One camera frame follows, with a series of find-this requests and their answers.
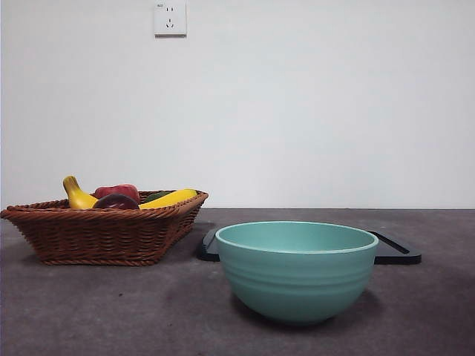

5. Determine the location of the teal ribbed bowl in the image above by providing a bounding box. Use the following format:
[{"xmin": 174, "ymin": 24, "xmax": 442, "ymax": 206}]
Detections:
[{"xmin": 214, "ymin": 220, "xmax": 379, "ymax": 326}]

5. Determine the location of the dark purple plum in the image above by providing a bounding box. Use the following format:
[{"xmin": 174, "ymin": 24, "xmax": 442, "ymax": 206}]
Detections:
[{"xmin": 92, "ymin": 194, "xmax": 140, "ymax": 211}]

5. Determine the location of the red apple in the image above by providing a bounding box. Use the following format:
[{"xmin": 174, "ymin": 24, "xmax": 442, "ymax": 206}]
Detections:
[{"xmin": 92, "ymin": 183, "xmax": 141, "ymax": 205}]

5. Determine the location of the brown wicker basket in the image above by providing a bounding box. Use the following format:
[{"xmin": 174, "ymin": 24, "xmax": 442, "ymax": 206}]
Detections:
[{"xmin": 0, "ymin": 189, "xmax": 209, "ymax": 266}]

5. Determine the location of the yellow banana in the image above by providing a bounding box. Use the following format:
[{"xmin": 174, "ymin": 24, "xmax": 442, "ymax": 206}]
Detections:
[{"xmin": 62, "ymin": 175, "xmax": 199, "ymax": 210}]

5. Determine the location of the dark rectangular tray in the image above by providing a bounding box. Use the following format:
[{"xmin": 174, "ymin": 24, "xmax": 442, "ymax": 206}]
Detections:
[{"xmin": 196, "ymin": 228, "xmax": 423, "ymax": 265}]

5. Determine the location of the white wall socket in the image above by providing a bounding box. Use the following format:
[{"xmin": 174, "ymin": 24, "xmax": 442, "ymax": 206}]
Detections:
[{"xmin": 154, "ymin": 1, "xmax": 188, "ymax": 37}]

